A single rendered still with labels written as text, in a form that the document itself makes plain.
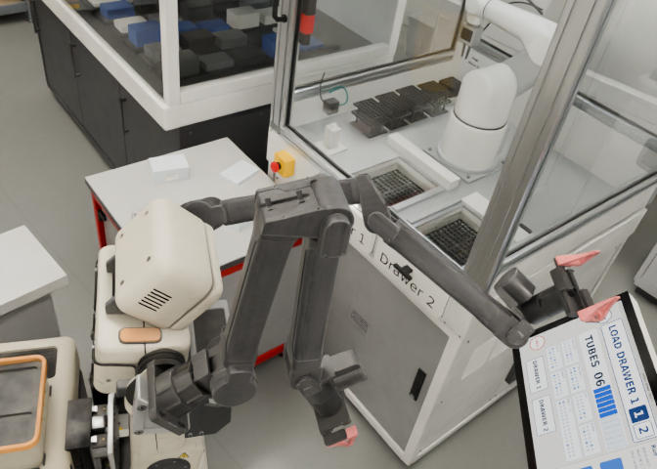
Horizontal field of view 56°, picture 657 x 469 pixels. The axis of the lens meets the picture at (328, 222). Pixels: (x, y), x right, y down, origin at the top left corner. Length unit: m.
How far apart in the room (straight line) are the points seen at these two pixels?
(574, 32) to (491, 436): 1.77
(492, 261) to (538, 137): 0.37
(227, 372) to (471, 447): 1.70
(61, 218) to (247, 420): 1.48
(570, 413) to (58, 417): 1.15
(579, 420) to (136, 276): 0.95
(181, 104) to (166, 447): 1.38
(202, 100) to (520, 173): 1.41
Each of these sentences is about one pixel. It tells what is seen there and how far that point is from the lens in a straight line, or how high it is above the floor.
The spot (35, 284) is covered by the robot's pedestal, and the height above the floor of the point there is 0.76.
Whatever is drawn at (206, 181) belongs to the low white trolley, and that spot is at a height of 0.76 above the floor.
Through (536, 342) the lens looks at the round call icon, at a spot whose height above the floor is 1.01.
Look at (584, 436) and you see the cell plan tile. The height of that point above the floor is 1.07.
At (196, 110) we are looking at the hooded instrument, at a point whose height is 0.86.
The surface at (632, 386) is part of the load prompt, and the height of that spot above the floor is 1.16.
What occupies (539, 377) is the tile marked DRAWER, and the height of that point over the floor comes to 1.01.
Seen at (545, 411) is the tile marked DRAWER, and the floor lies 1.01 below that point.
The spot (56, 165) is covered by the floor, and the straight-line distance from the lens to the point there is 3.74.
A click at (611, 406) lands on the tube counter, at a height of 1.12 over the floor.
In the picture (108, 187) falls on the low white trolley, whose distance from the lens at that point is 2.29.
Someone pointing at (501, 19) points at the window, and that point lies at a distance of 1.46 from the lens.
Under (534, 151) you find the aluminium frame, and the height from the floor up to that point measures 1.44.
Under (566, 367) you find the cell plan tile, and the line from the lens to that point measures 1.55.
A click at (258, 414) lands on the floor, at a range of 2.53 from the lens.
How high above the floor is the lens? 2.15
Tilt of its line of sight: 40 degrees down
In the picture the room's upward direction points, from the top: 10 degrees clockwise
